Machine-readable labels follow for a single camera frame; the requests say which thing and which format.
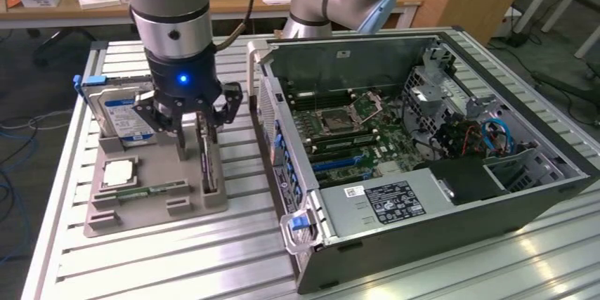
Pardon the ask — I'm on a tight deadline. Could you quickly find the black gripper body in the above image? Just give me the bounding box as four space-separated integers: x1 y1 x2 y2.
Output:
144 45 226 115

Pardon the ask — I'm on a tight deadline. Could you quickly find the hard disk with blue carrier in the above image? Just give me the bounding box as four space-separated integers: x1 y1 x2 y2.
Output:
72 74 160 148

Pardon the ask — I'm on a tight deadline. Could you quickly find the grey parts rack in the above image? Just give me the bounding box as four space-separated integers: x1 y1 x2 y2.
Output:
82 127 229 240

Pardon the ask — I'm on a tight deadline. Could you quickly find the silver CPU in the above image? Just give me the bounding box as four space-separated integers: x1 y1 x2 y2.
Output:
101 159 137 187

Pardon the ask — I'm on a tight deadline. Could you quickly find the CPU socket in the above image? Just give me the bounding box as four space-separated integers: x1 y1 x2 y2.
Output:
320 107 360 134

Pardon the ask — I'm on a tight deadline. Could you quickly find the green RAM stick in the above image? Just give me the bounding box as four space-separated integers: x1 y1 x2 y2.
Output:
116 185 172 201

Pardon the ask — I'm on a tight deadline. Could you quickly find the RAM stick with white label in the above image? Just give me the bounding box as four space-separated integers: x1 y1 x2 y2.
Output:
309 133 378 152

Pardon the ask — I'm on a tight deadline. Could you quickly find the black office chair base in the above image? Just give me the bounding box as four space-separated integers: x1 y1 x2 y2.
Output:
26 27 97 67

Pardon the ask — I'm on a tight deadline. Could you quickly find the blue expansion slot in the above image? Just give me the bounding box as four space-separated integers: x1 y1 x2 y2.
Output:
310 154 366 174

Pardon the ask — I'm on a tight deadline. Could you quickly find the metal socket cover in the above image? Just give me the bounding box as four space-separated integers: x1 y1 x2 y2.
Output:
349 89 384 118

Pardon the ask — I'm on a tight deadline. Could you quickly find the green motherboard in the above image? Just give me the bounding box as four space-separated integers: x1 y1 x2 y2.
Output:
282 80 434 188

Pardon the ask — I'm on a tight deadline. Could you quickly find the grey power supply unit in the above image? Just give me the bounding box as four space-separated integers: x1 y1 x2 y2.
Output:
306 168 458 237

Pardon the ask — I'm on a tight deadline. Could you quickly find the silver drive cage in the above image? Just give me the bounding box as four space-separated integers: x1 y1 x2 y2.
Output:
402 45 474 139

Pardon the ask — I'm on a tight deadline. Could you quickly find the black plastic cover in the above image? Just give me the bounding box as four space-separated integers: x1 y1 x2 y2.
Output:
428 157 510 206

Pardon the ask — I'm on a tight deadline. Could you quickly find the open black PC case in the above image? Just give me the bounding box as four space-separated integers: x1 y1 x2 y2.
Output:
246 31 600 294

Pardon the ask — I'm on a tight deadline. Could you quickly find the silver disk bay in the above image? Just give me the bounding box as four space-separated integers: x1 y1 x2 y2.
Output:
481 148 564 193

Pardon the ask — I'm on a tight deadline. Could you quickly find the blue wire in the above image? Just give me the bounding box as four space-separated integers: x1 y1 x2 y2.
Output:
481 117 517 156

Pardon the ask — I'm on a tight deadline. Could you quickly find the white table frame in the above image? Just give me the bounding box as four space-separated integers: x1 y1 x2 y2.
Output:
513 0 600 58

